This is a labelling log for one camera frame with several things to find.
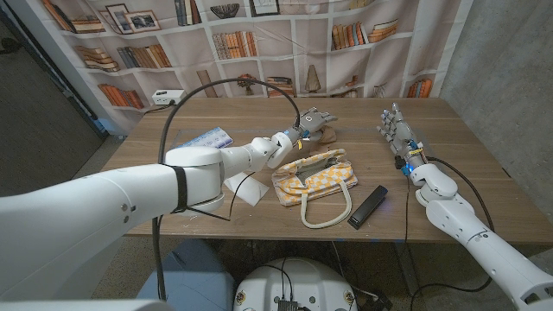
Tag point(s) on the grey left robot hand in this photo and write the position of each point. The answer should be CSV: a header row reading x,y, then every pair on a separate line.
x,y
313,123

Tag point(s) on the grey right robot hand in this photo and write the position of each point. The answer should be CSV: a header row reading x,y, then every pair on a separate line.
x,y
404,136

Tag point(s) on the tan adhesive wrap roll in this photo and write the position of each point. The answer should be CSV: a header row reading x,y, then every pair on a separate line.
x,y
329,135

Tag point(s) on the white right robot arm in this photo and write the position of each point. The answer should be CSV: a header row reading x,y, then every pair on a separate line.
x,y
484,242

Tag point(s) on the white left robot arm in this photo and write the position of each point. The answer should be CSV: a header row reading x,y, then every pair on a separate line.
x,y
86,220

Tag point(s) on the white flat package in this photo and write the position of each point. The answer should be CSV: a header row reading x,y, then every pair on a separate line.
x,y
255,192

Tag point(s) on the white power strip box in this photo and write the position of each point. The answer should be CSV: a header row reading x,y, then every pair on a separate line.
x,y
166,97

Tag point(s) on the yellow white checkered handbag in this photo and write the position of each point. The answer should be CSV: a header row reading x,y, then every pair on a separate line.
x,y
319,181

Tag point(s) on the printed bookshelf backdrop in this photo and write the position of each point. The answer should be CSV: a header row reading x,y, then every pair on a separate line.
x,y
276,52

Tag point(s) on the grey metal table leg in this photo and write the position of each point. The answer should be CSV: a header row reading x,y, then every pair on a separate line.
x,y
406,268

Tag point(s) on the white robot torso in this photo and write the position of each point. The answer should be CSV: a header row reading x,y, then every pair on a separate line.
x,y
298,281

